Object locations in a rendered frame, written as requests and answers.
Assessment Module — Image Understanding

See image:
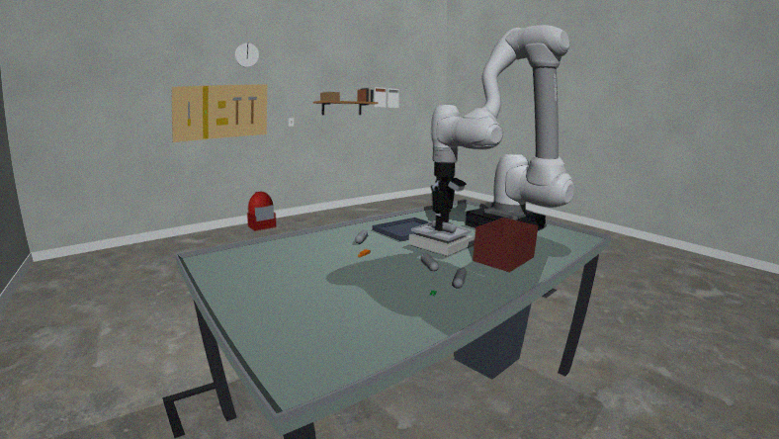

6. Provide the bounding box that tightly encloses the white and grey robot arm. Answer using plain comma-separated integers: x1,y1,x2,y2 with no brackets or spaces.
431,25,574,220

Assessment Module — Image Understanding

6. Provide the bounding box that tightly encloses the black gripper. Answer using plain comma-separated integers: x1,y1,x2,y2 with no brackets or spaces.
431,162,455,230

